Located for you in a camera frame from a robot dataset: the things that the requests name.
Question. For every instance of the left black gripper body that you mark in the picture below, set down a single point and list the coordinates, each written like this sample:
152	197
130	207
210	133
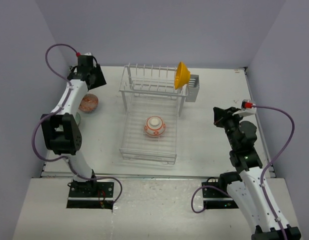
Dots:
99	79

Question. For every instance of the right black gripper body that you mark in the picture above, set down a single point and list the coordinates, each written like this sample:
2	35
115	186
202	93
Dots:
231	121

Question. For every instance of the blue zigzag patterned bowl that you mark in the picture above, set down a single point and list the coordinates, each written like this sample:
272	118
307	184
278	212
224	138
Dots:
88	103

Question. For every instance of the mint green bowl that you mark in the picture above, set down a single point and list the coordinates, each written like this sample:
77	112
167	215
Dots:
77	118

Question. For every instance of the yellow plastic bowl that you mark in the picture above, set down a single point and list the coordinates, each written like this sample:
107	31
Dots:
182	76

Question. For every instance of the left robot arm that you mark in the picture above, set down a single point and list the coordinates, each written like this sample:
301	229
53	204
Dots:
61	133

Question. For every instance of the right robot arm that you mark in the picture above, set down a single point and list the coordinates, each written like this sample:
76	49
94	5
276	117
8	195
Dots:
247	185

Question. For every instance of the grey cutlery holder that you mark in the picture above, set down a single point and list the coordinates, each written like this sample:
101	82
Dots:
193	88

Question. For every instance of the orange white upturned bowl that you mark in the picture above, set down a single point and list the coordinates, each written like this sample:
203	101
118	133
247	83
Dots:
154	126

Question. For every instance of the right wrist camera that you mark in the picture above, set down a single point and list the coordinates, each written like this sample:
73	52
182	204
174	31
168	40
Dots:
247	104

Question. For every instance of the white wire dish rack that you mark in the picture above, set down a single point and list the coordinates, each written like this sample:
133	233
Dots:
149	91

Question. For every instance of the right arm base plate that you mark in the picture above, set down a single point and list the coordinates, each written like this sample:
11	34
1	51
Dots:
215	200

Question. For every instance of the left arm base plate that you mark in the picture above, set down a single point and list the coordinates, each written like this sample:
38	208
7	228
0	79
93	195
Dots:
90	195

